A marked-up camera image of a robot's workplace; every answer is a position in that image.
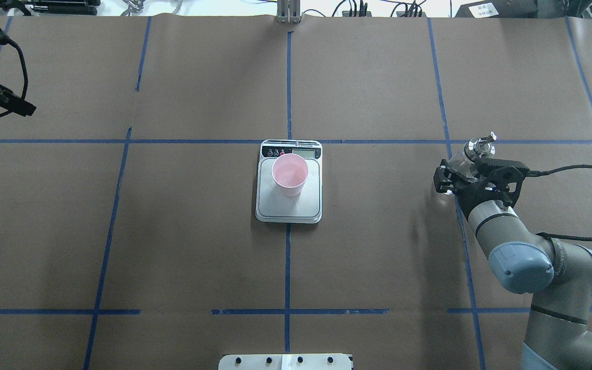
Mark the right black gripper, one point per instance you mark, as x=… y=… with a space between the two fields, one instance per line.
x=466 y=191

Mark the clear glass sauce bottle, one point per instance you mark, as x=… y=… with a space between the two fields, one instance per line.
x=476 y=148

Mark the pink plastic cup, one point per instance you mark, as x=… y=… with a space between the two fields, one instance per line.
x=290 y=172

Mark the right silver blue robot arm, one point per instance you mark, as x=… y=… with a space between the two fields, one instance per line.
x=555 y=269

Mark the white digital kitchen scale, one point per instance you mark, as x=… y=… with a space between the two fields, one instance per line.
x=271 y=205

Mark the black folded tripod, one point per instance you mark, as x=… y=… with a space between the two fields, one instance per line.
x=29 y=8

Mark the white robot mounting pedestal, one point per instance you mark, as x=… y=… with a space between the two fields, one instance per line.
x=287 y=361

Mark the aluminium frame post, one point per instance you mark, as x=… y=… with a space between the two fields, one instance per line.
x=288 y=11

